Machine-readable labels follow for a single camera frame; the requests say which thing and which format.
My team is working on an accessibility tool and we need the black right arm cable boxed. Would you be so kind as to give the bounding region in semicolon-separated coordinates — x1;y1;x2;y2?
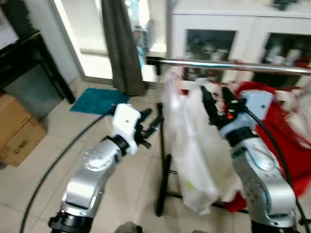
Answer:
243;108;311;233

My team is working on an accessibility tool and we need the black desk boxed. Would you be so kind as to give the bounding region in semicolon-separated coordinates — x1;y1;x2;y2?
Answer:
0;32;77;105

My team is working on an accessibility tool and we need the black clothes rack chrome rail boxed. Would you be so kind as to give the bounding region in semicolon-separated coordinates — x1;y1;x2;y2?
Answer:
146;57;311;217

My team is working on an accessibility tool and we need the grey curtain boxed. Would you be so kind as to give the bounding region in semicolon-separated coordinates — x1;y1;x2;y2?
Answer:
101;0;147;97

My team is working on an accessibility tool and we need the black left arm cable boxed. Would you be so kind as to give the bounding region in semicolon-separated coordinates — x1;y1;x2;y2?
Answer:
19;109;117;233

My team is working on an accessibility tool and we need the teal floor mat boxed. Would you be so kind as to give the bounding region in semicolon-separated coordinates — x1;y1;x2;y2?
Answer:
70;87;131;116

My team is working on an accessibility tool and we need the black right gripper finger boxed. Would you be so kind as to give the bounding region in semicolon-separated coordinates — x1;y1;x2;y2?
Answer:
222;86;240;110
201;86;219;122

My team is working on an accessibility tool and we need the red T-shirt triangle print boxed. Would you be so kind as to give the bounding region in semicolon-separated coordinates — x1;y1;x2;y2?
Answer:
226;82;311;213

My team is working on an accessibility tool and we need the white T-shirt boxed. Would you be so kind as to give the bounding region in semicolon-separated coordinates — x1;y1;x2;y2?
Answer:
163;70;243;215

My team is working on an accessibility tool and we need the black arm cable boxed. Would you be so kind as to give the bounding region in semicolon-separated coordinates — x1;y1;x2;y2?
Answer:
243;108;311;233
19;109;117;233

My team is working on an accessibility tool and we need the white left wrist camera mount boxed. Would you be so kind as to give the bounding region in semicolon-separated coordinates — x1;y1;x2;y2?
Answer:
112;103;142;156

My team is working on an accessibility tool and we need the small printed cardboard box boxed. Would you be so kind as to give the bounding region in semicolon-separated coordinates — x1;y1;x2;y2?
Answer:
0;118;48;167

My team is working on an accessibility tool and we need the grey robot leg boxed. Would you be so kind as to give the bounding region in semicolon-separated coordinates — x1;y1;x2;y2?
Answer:
114;222;142;233

